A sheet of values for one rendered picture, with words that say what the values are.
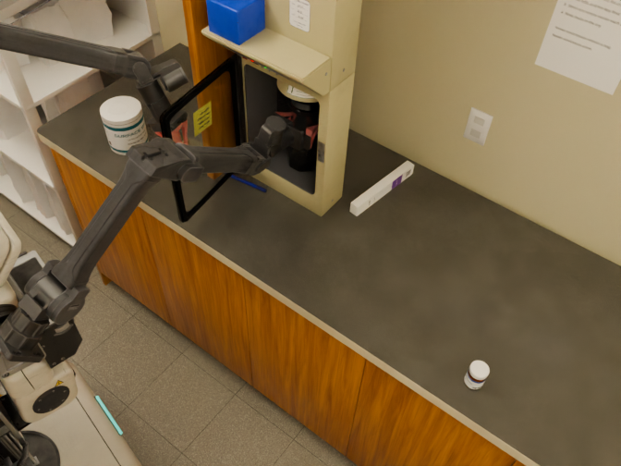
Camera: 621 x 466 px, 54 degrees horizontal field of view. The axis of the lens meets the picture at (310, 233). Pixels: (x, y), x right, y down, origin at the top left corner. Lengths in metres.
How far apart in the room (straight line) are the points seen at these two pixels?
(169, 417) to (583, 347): 1.58
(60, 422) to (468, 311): 1.44
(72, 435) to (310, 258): 1.07
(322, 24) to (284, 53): 0.11
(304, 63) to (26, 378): 1.07
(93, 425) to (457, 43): 1.72
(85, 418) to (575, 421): 1.58
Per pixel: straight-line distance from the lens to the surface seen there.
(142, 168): 1.27
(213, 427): 2.55
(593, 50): 1.70
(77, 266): 1.35
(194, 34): 1.67
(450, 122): 1.98
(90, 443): 2.31
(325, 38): 1.49
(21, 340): 1.42
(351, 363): 1.79
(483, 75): 1.84
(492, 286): 1.81
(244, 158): 1.58
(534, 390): 1.67
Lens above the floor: 2.34
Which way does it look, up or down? 50 degrees down
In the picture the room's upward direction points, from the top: 3 degrees clockwise
